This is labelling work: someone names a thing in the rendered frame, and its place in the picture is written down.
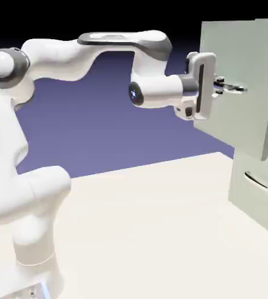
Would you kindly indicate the pale green cabinet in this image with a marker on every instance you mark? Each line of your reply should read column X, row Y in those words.
column 237, row 157

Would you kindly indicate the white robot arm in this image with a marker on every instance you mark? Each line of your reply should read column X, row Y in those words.
column 54, row 60

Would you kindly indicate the pale green drawer front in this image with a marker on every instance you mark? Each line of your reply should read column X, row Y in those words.
column 252, row 210
column 238, row 51

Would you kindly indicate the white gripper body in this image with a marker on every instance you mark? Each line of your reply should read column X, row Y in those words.
column 207, row 70

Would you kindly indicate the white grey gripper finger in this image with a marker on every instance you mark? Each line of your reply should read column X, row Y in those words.
column 218, row 93
column 220, row 79

